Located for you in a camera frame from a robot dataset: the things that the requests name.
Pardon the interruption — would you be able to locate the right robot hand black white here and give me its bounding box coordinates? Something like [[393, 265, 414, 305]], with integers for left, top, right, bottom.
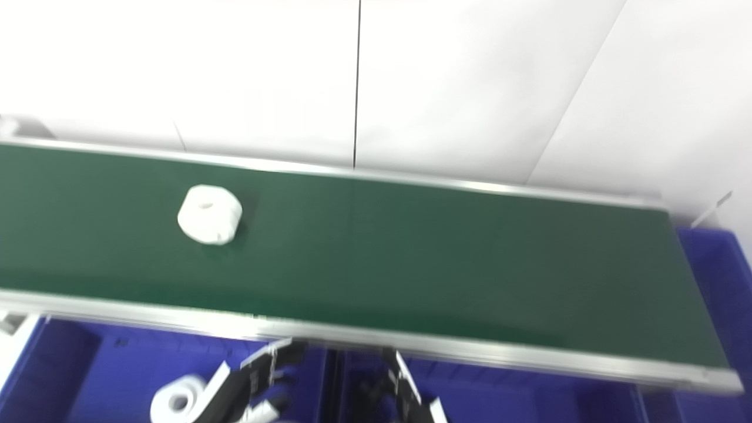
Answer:
[[358, 347, 450, 423]]

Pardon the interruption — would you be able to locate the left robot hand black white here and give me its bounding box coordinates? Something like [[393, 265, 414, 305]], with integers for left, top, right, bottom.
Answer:
[[197, 338, 309, 423]]

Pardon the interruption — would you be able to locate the white cylindrical part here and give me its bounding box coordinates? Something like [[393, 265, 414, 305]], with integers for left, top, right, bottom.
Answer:
[[177, 185, 243, 246]]

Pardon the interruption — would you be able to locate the white part with centre hole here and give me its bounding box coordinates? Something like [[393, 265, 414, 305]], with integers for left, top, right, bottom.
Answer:
[[150, 374, 207, 423]]

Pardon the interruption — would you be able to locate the green conveyor belt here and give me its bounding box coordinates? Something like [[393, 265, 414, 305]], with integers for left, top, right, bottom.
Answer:
[[0, 136, 744, 394], [0, 143, 729, 371]]

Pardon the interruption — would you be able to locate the blue bin holding black parts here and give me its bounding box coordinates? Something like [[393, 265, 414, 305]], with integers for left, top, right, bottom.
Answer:
[[335, 350, 653, 423]]

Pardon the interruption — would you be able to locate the blue bin holding white parts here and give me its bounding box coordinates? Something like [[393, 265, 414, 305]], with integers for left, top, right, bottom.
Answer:
[[0, 317, 331, 423]]

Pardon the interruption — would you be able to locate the empty blue bin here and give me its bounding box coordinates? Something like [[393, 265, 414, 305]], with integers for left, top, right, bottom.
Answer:
[[640, 228, 752, 423]]

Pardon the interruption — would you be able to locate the white side table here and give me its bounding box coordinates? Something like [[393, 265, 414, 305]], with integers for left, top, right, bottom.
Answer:
[[0, 313, 41, 380]]

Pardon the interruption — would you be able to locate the thin white rod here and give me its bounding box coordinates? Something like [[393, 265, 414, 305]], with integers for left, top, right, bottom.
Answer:
[[690, 191, 733, 230]]

